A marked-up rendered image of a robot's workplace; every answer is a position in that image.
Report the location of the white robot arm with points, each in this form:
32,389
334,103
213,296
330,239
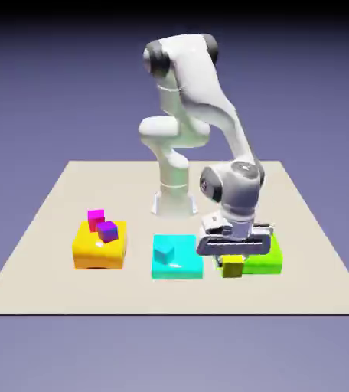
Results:
193,79

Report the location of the small yellow cube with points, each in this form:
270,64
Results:
232,268

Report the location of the small cyan cube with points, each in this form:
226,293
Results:
163,254

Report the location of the large green box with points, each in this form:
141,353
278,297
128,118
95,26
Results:
261,260

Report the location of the small magenta cube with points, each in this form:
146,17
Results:
95,218

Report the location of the small purple cube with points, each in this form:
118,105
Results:
107,231

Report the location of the large cyan box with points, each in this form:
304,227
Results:
183,261

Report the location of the large orange box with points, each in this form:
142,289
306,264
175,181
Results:
99,252

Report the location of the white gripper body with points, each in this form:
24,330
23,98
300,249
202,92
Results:
232,245

